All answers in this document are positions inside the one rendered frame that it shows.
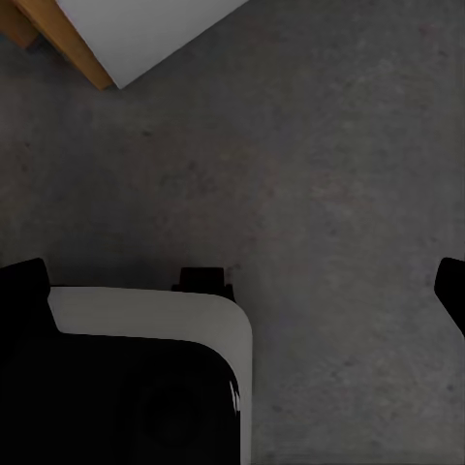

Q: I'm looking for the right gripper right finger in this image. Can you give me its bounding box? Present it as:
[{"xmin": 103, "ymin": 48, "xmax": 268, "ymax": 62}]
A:
[{"xmin": 434, "ymin": 257, "xmax": 465, "ymax": 336}]

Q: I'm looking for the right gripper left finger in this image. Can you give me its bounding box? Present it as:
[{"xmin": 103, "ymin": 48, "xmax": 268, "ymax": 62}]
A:
[{"xmin": 0, "ymin": 258, "xmax": 50, "ymax": 375}]

